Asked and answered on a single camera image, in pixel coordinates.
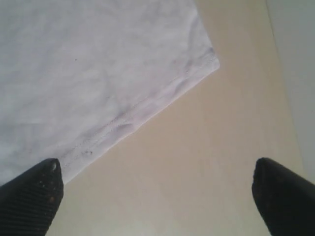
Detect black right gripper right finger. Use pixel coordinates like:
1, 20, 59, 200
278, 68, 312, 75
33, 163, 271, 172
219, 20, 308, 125
252, 157, 315, 236

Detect white t-shirt red lettering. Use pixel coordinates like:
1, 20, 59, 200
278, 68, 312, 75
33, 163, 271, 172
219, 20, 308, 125
0, 0, 220, 183

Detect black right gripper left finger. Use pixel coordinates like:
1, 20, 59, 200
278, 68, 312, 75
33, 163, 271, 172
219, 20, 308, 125
0, 158, 64, 236

